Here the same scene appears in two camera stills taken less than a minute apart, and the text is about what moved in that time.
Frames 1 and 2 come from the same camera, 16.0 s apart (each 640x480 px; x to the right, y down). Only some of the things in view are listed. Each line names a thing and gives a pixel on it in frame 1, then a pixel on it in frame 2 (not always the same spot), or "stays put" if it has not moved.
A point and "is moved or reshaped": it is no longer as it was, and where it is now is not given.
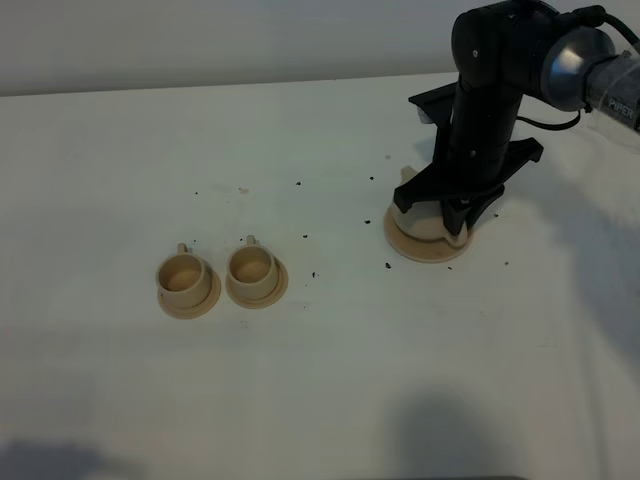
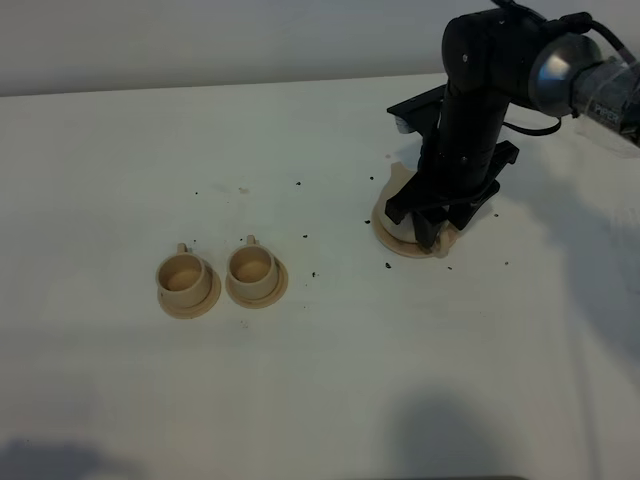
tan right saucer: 273,298 stays put
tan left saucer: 200,309 stays put
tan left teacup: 183,279 stays put
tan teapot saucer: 425,250 to 406,248
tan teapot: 426,220 is moved or reshaped
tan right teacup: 252,270 stays put
